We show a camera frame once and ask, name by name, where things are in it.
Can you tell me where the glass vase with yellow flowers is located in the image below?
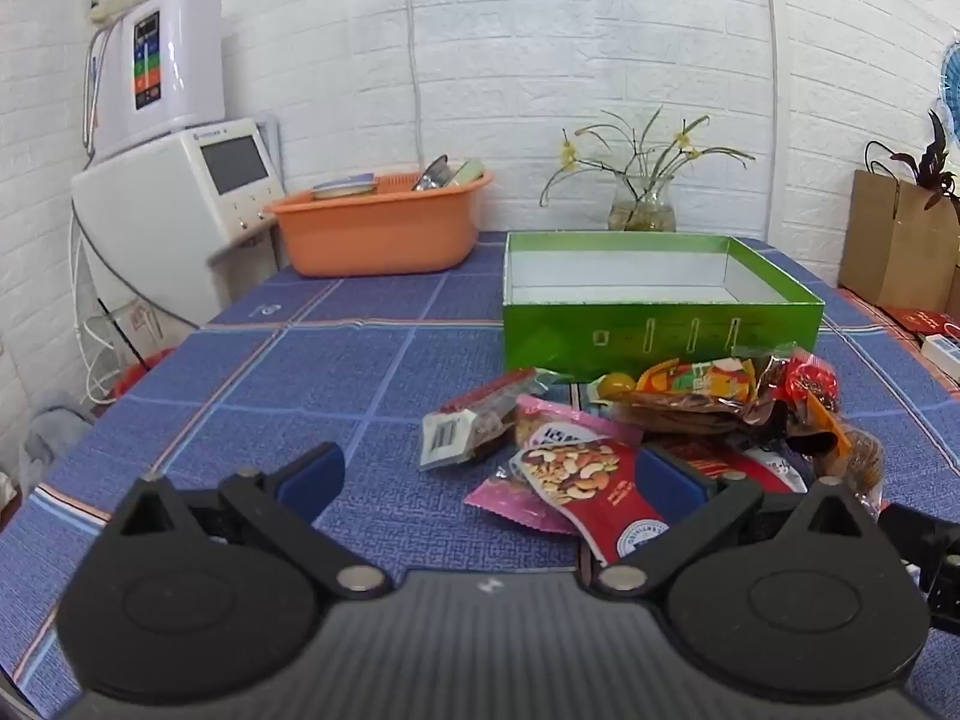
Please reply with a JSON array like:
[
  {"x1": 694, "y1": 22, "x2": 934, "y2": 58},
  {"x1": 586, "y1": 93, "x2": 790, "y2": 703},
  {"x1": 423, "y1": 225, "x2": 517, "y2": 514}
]
[{"x1": 540, "y1": 106, "x2": 755, "y2": 233}]

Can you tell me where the red booklet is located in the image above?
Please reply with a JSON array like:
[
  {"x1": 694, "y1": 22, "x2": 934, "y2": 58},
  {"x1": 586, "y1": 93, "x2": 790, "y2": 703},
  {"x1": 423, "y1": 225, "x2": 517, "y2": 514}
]
[{"x1": 881, "y1": 305, "x2": 960, "y2": 337}]

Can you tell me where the red nut snack packet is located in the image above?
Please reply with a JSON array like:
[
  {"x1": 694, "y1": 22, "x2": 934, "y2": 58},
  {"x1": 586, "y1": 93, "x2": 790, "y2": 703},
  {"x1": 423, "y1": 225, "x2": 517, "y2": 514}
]
[{"x1": 510, "y1": 439, "x2": 672, "y2": 567}]

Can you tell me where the grey cloth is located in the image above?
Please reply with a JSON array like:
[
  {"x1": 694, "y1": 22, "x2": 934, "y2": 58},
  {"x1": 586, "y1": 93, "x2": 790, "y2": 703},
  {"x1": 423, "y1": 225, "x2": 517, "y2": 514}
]
[{"x1": 19, "y1": 388, "x2": 97, "y2": 481}]

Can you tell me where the pile of snack packets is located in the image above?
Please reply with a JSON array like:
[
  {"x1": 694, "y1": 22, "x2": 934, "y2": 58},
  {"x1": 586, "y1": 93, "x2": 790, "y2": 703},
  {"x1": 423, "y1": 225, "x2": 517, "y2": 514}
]
[{"x1": 420, "y1": 352, "x2": 887, "y2": 541}]

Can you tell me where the green cardboard box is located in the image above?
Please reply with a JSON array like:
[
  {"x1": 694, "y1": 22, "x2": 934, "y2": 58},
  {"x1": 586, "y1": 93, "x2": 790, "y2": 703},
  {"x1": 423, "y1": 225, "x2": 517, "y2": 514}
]
[{"x1": 501, "y1": 231, "x2": 826, "y2": 383}]

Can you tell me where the white wall cord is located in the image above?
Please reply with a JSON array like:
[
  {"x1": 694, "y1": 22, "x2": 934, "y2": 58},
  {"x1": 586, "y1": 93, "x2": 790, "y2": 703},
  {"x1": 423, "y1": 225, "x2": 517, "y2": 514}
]
[
  {"x1": 403, "y1": 0, "x2": 425, "y2": 160},
  {"x1": 756, "y1": 0, "x2": 779, "y2": 241}
]

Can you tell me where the metal bowl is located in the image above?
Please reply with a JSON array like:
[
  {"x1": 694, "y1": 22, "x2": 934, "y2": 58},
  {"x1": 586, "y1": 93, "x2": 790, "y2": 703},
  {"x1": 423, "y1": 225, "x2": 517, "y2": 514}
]
[{"x1": 411, "y1": 155, "x2": 451, "y2": 192}]

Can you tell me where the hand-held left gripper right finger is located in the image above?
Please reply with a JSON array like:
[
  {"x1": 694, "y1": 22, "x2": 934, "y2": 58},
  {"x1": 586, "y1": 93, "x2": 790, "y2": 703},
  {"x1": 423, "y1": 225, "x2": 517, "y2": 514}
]
[{"x1": 581, "y1": 444, "x2": 872, "y2": 606}]

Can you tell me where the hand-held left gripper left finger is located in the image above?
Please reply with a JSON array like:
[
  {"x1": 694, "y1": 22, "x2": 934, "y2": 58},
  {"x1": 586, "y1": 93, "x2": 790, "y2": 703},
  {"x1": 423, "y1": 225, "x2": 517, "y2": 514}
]
[{"x1": 109, "y1": 442, "x2": 395, "y2": 602}]

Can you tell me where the white appliance with screen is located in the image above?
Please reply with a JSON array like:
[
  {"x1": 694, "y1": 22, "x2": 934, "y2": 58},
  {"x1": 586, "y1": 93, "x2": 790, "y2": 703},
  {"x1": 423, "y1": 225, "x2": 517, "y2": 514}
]
[{"x1": 71, "y1": 120, "x2": 290, "y2": 331}]

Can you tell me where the red bin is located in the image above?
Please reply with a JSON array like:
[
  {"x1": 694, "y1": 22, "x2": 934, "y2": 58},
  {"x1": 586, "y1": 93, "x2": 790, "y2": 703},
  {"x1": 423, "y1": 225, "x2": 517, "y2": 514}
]
[{"x1": 112, "y1": 349, "x2": 177, "y2": 402}]

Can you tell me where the large blue paper fan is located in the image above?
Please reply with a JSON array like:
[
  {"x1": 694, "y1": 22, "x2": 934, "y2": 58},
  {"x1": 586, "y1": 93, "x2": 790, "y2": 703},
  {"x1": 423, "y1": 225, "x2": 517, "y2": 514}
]
[{"x1": 937, "y1": 41, "x2": 960, "y2": 143}]

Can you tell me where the purple leaf plant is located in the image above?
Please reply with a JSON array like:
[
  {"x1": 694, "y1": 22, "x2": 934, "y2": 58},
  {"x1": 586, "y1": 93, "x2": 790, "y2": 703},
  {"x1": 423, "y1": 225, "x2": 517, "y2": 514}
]
[{"x1": 889, "y1": 111, "x2": 960, "y2": 211}]

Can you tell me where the orange plastic basin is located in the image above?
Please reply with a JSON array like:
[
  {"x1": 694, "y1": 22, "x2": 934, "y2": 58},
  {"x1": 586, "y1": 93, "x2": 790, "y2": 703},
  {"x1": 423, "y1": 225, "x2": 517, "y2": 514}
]
[{"x1": 264, "y1": 169, "x2": 496, "y2": 277}]

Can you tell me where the blue checked tablecloth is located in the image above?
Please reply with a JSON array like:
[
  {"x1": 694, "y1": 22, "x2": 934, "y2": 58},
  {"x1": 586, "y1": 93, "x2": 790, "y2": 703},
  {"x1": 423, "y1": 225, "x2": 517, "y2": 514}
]
[{"x1": 0, "y1": 229, "x2": 960, "y2": 720}]

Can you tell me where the brown paper bag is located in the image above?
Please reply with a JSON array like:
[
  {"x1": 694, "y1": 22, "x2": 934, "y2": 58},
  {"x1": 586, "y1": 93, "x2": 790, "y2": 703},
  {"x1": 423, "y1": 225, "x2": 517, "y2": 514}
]
[{"x1": 838, "y1": 139, "x2": 960, "y2": 312}]

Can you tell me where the white water purifier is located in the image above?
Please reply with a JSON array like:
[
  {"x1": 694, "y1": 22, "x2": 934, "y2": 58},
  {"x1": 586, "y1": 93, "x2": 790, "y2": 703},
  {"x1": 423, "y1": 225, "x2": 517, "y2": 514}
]
[{"x1": 86, "y1": 0, "x2": 226, "y2": 158}]

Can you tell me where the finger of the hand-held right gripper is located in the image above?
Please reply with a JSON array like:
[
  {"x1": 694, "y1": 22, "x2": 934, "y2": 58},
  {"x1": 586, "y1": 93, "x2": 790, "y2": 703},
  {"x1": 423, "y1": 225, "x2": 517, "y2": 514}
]
[{"x1": 879, "y1": 502, "x2": 960, "y2": 569}]

